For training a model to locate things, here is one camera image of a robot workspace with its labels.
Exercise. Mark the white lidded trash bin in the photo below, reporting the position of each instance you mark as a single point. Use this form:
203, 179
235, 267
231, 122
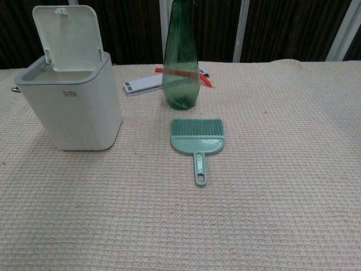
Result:
84, 113

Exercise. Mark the teal plastic hand brush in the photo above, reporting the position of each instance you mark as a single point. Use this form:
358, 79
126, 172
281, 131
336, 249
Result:
196, 142

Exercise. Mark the red marker pen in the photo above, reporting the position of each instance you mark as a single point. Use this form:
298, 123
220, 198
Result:
208, 81

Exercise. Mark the white flat folding strip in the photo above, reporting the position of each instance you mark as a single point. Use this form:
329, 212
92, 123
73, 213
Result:
141, 85

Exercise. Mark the beige waffle-weave tablecloth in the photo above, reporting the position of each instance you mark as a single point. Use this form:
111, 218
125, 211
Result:
197, 211

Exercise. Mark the green transparent spray bottle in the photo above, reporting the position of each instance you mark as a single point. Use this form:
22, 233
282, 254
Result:
180, 56

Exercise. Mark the white background post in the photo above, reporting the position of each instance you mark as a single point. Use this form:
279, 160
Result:
342, 31
241, 28
164, 22

